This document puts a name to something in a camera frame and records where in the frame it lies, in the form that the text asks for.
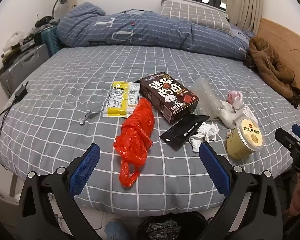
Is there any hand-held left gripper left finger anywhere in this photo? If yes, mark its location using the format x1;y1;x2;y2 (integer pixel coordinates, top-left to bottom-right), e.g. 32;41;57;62
16;143;102;240

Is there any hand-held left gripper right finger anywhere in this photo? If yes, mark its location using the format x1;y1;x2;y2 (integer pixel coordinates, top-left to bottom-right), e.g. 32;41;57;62
199;141;284;240

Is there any white plastic bag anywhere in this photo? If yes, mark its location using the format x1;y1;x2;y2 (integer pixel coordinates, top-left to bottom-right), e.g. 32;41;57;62
219;100;245;128

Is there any clear bubble wrap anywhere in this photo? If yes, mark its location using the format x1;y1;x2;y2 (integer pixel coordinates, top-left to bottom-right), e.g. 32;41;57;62
194;77;222;117

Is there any black trash bin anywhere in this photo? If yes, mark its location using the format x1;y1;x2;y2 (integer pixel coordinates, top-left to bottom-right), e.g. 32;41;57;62
136;211;208;240

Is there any brown cookie box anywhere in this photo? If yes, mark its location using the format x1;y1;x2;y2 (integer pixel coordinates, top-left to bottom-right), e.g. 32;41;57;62
139;74;199;125

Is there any crumpled white tissue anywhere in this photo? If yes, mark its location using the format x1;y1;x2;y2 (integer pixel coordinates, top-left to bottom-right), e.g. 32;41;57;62
189;122;220;153

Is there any yellow yogurt cup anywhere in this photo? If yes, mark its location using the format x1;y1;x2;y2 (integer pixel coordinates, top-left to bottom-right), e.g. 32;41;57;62
226;117;265;160

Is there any white paper tag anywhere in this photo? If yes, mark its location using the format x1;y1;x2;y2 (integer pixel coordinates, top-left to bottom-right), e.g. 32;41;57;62
242;104;257;123

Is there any black foil packet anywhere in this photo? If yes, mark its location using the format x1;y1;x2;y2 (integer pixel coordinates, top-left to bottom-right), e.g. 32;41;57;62
159;114;210;151

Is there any red plastic bag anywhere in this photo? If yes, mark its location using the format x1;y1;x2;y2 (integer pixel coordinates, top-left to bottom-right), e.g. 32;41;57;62
113;98;155;187

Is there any bed with grey checked sheet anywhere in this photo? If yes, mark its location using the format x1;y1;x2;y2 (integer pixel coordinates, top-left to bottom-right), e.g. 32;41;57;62
0;44;300;218

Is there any pink and white candy wrapper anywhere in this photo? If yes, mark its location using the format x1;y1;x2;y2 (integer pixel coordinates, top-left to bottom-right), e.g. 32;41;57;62
227;90;244;107

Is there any blue slipper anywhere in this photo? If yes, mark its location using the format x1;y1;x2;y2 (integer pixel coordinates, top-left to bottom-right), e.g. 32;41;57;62
104;219;130;240

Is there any brown fleece jacket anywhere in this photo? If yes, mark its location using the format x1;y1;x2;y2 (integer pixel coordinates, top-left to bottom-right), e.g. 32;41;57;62
244;36;300;109

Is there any yellow snack wrapper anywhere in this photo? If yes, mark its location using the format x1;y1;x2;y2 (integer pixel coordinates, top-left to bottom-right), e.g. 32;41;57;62
102;80;140;118

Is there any wooden headboard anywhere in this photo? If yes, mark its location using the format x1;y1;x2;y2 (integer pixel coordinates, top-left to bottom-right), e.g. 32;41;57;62
255;17;300;120

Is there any grey suitcase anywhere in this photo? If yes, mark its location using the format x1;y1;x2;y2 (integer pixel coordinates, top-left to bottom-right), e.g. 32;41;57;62
0;44;50;98

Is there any teal suitcase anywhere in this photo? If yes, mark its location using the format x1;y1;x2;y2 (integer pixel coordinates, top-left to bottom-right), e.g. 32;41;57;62
41;26;63;57

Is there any beige curtain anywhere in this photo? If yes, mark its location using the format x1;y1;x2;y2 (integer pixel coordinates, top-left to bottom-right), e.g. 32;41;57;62
226;0;265;30

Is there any white bag on suitcase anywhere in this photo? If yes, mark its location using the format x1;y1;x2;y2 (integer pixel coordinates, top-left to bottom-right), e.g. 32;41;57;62
2;31;26;51

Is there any black clutter on suitcase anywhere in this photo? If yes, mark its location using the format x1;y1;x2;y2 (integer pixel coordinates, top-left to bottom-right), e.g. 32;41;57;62
35;15;60;28

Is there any blue striped quilt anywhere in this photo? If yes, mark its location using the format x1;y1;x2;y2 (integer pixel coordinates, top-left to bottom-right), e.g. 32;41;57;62
56;2;255;60

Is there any grey checked pillow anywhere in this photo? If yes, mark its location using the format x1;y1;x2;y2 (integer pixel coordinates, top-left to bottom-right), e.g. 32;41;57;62
160;0;232;36

